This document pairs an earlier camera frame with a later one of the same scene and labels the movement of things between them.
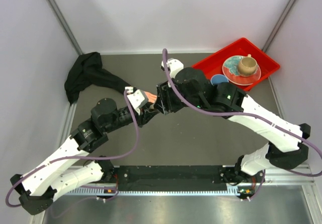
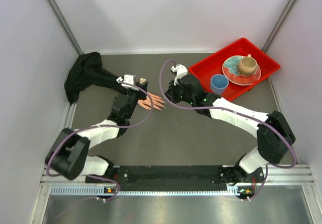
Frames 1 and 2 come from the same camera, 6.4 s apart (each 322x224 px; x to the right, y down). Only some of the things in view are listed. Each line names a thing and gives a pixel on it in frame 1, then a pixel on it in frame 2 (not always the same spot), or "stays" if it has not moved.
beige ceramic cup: x=247 y=65 stays
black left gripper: x=146 y=114 → x=142 y=94
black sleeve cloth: x=88 y=69 stays
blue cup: x=218 y=78 stays
